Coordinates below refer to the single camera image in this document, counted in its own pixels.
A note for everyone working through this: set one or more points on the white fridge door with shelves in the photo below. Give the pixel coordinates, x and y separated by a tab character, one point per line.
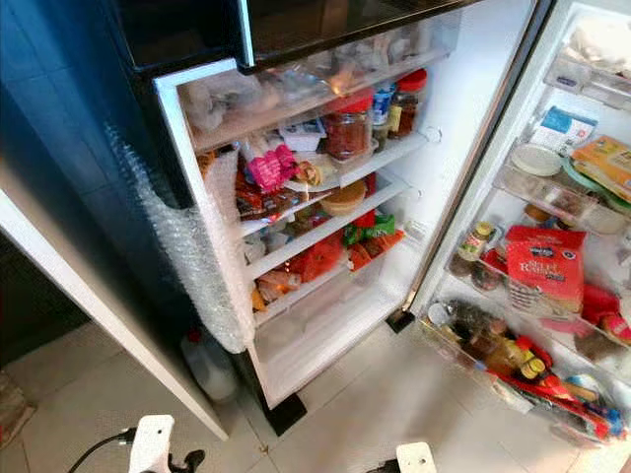
449	281

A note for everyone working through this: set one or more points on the black fridge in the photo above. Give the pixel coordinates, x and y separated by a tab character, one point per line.
79	108

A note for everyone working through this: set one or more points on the clear fridge drawer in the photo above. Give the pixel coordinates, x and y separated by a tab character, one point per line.
256	94

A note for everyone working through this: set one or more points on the white jug with red cap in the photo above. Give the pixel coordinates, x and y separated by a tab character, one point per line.
209	367

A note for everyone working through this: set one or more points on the white door panel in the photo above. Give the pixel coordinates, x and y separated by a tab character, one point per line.
108	315

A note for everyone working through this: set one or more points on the clear bubble wrap sheet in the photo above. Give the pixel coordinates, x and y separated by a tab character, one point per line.
192	261

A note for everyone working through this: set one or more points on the orange red plastic bag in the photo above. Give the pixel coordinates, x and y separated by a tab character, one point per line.
315	261

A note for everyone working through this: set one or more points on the orange snack packet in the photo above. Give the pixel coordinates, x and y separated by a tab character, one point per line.
377	249

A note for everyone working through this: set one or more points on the green food packet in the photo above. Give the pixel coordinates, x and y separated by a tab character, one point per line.
369	230

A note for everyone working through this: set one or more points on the pink food packet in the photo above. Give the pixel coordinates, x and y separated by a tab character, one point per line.
271	168

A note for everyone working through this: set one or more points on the dark bottle with yellow cap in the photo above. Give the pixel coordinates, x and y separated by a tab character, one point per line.
503	347

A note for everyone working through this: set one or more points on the small bottle with yellow lid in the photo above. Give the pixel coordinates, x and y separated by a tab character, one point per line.
477	240

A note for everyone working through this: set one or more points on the wide jar with red lid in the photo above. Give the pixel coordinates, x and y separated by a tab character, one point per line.
346	133

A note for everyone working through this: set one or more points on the blue and white bottle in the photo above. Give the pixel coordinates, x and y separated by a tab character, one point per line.
382	106

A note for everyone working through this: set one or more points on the red raisin bag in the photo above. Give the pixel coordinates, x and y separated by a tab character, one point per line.
545	268

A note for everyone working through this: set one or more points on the tall jar with red lid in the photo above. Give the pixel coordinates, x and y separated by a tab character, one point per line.
406	106

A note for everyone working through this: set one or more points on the black glossy freezer door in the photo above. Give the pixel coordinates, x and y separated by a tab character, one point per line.
335	25

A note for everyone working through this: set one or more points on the round tub with white lid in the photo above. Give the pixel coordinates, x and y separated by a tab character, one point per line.
536	160

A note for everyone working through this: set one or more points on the blue and white packet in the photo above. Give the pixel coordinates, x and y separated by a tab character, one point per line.
564	126

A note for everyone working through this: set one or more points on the orange food box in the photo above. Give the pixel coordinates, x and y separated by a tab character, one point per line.
603	166

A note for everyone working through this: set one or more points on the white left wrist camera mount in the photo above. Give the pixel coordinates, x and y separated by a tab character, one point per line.
152	443

